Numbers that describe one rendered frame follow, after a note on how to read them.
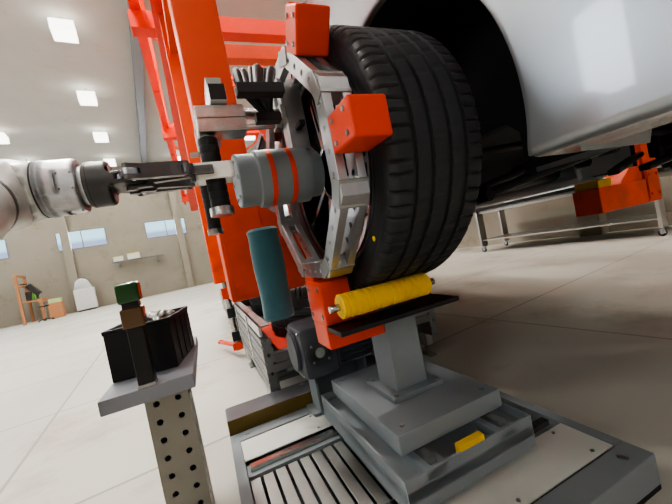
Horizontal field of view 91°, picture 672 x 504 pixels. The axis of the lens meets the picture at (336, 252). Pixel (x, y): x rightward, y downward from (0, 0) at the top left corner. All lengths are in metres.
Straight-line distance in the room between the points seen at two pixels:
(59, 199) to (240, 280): 0.73
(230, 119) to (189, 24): 0.88
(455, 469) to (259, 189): 0.74
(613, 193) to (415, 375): 2.05
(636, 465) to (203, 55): 1.68
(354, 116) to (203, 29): 1.04
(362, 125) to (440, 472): 0.70
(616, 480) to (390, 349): 0.51
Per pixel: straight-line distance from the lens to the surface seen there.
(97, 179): 0.65
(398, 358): 0.95
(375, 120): 0.59
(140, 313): 0.77
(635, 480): 1.03
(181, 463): 1.07
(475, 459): 0.90
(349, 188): 0.63
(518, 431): 0.97
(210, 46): 1.50
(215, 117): 0.69
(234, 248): 1.26
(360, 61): 0.72
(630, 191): 2.90
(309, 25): 0.81
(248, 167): 0.80
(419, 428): 0.84
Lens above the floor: 0.65
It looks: 1 degrees down
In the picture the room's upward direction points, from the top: 11 degrees counter-clockwise
